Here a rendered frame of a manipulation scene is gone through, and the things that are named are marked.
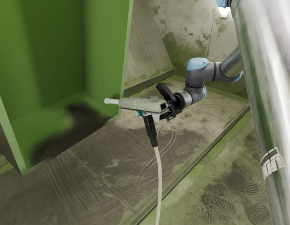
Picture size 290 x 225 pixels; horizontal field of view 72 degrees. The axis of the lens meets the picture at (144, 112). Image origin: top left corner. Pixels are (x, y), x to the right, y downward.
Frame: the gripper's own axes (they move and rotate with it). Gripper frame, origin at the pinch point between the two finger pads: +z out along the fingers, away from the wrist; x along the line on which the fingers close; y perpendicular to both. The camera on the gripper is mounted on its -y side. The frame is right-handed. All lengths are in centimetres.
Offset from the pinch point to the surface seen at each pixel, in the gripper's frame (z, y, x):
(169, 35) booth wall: -158, -37, 133
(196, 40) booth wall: -163, -22, 96
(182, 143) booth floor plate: -58, 54, 44
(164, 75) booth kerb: -137, 12, 136
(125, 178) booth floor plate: -2, 53, 45
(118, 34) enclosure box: -11.1, -34.1, 22.0
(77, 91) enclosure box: 3, -9, 68
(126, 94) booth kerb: -68, 17, 129
